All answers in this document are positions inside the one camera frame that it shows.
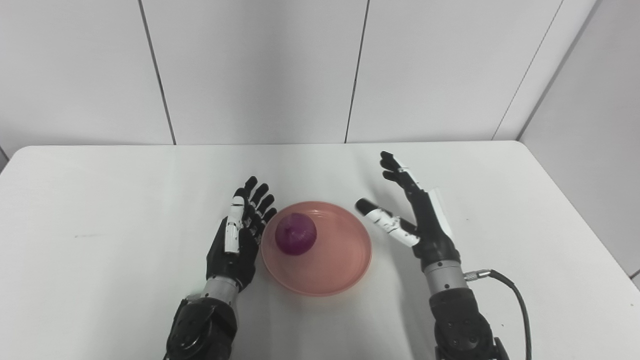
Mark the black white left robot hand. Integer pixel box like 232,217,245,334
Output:
205,176,278,293

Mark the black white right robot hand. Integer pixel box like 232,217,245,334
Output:
355,151,462,273

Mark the purple red onion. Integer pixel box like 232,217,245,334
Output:
274,212,318,256

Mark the pink round plate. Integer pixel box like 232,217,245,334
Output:
260,200,373,297

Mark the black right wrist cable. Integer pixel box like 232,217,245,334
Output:
464,269,532,360

